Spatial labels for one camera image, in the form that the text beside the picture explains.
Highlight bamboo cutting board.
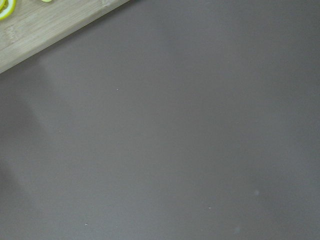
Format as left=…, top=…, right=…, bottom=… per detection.
left=0, top=0, right=128, bottom=73

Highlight lemon slices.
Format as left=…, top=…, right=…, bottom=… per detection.
left=0, top=0, right=17, bottom=21

